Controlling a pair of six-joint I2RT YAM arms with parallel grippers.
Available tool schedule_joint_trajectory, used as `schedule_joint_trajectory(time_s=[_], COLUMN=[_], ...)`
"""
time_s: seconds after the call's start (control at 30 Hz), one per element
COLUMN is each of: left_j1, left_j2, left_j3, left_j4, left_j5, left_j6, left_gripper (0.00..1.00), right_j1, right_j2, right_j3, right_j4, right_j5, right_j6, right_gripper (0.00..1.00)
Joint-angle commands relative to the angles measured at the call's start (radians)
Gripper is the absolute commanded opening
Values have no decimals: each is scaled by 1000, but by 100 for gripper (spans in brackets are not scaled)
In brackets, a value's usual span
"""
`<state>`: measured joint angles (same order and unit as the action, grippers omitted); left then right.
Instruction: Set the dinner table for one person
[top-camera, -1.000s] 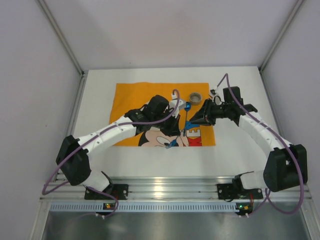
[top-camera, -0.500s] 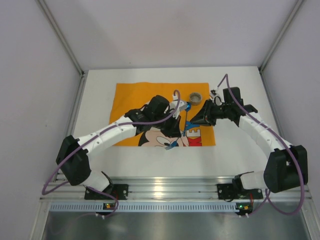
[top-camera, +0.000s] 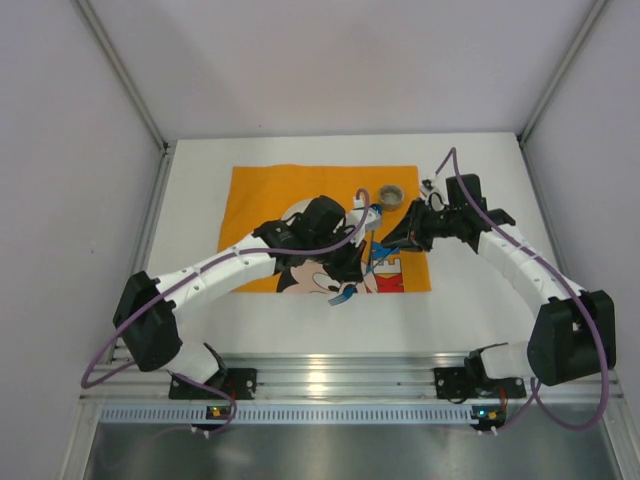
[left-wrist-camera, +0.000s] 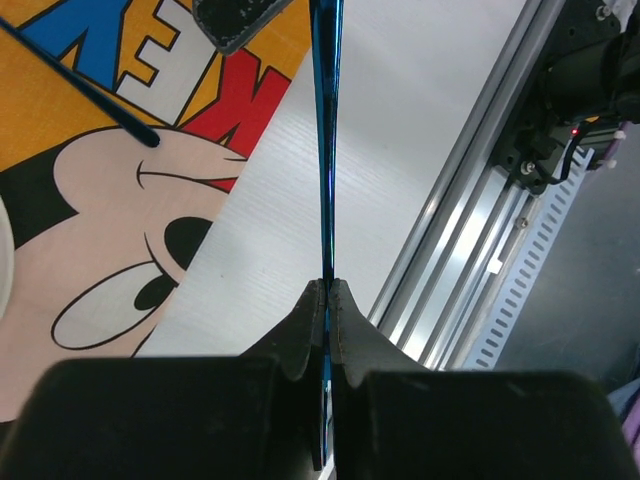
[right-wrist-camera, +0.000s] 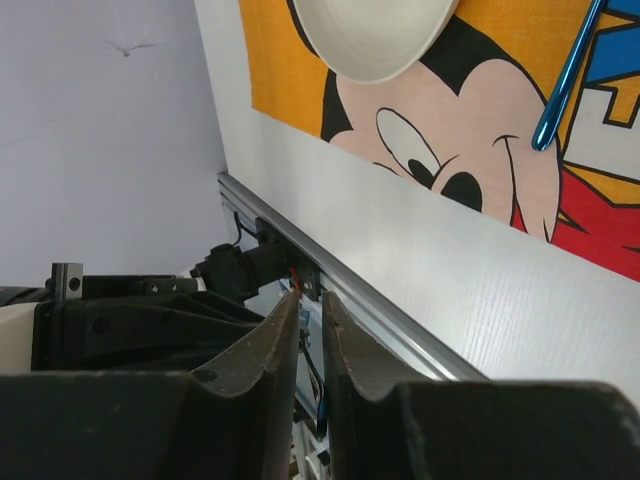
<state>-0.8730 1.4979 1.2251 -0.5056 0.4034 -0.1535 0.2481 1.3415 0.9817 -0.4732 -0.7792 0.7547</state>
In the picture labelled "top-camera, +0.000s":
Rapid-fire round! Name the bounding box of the purple cable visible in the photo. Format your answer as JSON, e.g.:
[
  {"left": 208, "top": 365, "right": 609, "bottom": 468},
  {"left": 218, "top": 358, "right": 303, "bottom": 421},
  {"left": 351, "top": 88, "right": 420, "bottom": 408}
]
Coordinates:
[
  {"left": 80, "top": 187, "right": 374, "bottom": 437},
  {"left": 432, "top": 147, "right": 612, "bottom": 436}
]

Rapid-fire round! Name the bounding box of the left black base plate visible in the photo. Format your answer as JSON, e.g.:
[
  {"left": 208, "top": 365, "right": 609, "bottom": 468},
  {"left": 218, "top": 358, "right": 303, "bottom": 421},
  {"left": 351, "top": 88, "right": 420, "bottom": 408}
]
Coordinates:
[{"left": 168, "top": 368, "right": 258, "bottom": 400}]

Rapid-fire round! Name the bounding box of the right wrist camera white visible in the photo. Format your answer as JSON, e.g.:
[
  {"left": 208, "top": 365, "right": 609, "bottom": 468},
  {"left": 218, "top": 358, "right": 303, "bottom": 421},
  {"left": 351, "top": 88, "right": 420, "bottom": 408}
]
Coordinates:
[{"left": 420, "top": 173, "right": 447, "bottom": 211}]

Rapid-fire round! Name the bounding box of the blue metal spoon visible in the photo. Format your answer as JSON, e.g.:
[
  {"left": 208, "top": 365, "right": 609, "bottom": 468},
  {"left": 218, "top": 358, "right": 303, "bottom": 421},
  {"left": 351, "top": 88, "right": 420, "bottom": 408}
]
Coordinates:
[{"left": 368, "top": 203, "right": 383, "bottom": 246}]

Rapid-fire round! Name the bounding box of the aluminium mounting rail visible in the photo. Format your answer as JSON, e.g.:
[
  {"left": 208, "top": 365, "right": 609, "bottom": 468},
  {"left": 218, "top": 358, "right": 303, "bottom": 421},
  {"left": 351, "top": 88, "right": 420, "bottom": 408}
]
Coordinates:
[{"left": 79, "top": 352, "right": 624, "bottom": 401}]

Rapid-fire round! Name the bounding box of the blue metal fork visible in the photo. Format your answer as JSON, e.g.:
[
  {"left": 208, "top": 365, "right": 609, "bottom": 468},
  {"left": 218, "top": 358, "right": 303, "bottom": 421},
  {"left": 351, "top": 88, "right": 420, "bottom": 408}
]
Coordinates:
[{"left": 327, "top": 243, "right": 401, "bottom": 309}]

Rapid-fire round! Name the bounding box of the small grey ceramic cup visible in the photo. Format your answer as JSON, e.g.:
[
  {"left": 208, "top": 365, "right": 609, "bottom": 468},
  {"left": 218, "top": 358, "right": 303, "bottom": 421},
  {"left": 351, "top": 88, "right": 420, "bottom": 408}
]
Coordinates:
[{"left": 378, "top": 184, "right": 405, "bottom": 212}]

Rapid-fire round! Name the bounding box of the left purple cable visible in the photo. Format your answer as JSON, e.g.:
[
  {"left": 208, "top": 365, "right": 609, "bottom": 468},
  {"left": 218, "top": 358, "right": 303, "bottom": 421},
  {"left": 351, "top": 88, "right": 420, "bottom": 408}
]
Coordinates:
[{"left": 80, "top": 187, "right": 374, "bottom": 437}]

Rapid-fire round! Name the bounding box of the slotted grey cable duct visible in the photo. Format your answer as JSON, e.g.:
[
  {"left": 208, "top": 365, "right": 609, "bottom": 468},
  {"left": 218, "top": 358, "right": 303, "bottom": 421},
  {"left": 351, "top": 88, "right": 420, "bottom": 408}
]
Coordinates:
[{"left": 100, "top": 404, "right": 506, "bottom": 426}]

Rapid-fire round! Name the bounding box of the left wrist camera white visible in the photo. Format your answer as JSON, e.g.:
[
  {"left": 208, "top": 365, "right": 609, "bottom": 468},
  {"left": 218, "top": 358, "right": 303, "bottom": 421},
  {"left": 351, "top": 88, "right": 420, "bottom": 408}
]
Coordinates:
[{"left": 345, "top": 198, "right": 374, "bottom": 246}]

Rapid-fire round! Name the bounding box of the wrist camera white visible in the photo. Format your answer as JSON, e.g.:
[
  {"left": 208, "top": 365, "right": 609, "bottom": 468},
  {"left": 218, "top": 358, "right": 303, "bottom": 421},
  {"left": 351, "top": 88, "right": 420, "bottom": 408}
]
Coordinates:
[
  {"left": 420, "top": 173, "right": 447, "bottom": 211},
  {"left": 345, "top": 198, "right": 374, "bottom": 246}
]

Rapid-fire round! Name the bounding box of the cream round plate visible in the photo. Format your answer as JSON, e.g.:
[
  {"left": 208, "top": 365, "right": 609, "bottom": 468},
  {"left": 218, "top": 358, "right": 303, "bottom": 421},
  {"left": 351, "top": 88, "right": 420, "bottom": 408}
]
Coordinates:
[{"left": 281, "top": 198, "right": 312, "bottom": 223}]

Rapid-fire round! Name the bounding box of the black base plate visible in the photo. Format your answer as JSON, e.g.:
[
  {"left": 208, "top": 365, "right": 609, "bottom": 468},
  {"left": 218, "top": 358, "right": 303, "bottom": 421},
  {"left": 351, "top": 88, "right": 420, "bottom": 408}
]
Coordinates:
[
  {"left": 168, "top": 368, "right": 258, "bottom": 400},
  {"left": 433, "top": 367, "right": 526, "bottom": 403}
]

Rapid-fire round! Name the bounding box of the orange cartoon mouse placemat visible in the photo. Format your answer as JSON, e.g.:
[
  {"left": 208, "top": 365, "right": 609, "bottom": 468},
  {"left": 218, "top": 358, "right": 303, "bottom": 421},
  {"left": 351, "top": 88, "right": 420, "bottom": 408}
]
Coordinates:
[{"left": 218, "top": 165, "right": 431, "bottom": 296}]

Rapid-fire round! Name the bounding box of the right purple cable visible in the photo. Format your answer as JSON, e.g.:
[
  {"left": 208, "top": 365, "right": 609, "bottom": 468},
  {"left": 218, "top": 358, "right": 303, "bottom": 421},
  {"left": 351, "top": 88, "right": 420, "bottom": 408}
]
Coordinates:
[{"left": 432, "top": 147, "right": 612, "bottom": 436}]

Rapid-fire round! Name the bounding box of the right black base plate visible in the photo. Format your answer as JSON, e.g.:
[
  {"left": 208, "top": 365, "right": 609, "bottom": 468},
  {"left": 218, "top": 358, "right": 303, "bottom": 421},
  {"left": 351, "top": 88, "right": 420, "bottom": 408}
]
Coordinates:
[{"left": 433, "top": 367, "right": 526, "bottom": 403}]

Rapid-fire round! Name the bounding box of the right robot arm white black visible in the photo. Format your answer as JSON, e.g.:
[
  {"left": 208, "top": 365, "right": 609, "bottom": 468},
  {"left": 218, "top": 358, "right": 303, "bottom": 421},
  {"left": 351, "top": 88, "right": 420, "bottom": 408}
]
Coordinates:
[{"left": 382, "top": 174, "right": 617, "bottom": 390}]

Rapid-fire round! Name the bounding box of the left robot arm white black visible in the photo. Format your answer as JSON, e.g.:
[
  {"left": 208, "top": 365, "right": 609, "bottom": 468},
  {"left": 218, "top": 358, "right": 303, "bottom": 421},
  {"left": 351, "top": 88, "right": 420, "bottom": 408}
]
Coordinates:
[{"left": 113, "top": 190, "right": 379, "bottom": 389}]

